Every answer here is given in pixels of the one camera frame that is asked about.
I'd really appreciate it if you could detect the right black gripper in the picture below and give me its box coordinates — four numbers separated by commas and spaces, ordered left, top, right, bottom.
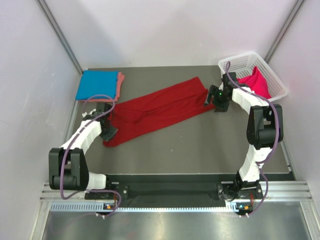
203, 85, 231, 113

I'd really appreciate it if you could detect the red t-shirt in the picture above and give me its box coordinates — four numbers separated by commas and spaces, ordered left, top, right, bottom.
103, 77, 215, 147

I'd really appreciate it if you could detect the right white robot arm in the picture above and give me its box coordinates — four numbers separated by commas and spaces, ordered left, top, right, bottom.
204, 72, 284, 201

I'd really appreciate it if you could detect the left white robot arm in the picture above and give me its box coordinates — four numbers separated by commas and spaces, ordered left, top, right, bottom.
48, 102, 118, 199

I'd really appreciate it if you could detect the white plastic basket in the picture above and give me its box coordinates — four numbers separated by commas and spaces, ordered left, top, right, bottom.
218, 51, 289, 102

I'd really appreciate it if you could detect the blue folded t-shirt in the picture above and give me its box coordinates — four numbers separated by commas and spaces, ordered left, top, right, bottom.
75, 70, 119, 101

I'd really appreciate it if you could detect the magenta t-shirt in basket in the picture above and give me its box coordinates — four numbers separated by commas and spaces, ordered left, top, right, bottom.
237, 66, 271, 99

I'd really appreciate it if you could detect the salmon pink folded t-shirt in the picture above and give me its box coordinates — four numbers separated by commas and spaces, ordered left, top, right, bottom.
86, 72, 125, 103

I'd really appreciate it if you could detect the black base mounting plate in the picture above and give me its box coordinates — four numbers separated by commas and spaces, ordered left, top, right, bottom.
86, 174, 262, 208

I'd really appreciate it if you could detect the grey slotted cable duct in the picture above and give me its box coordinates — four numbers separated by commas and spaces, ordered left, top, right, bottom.
50, 202, 251, 213

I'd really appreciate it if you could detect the aluminium frame rail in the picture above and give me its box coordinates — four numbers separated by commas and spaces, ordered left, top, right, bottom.
39, 181, 314, 204

